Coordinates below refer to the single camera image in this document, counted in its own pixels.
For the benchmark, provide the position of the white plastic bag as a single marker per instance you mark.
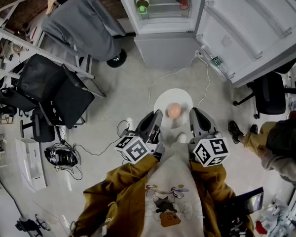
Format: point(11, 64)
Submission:
point(278, 211)

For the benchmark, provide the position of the person's white shoe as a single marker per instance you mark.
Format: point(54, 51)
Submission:
point(181, 138)

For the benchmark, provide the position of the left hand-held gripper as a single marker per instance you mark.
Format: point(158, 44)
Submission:
point(132, 149)

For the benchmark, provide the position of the small clear bottle green label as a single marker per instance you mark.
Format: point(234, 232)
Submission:
point(217, 60)

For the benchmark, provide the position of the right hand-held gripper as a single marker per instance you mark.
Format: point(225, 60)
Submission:
point(210, 152)

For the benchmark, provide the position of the white metal shelf rack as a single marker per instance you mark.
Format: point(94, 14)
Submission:
point(14, 37)

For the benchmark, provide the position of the white round plate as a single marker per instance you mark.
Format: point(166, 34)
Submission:
point(173, 95)

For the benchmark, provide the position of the black folding stand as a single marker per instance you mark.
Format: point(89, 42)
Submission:
point(27, 225)

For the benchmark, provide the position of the black screen device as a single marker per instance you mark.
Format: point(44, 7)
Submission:
point(239, 209)

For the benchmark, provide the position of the black rubber wheel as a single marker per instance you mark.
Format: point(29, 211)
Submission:
point(117, 58)

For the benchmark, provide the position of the brown egg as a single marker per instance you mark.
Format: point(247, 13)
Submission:
point(173, 110)

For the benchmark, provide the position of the black mesh office chair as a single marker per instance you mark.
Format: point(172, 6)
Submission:
point(71, 105)

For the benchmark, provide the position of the black swivel chair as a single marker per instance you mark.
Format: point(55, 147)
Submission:
point(271, 95)

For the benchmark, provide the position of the person's cream printed sweatshirt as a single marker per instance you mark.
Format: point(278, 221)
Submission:
point(172, 171)

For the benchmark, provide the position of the white cardboard box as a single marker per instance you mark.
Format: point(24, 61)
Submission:
point(29, 164)

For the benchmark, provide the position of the grey fabric cover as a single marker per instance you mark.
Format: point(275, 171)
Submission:
point(84, 28)

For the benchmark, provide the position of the person's left forearm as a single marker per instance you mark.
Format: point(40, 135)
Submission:
point(128, 174)

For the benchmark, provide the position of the white refrigerator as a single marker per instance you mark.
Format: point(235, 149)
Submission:
point(249, 28)

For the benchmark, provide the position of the person's right forearm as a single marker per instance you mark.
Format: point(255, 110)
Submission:
point(207, 179)

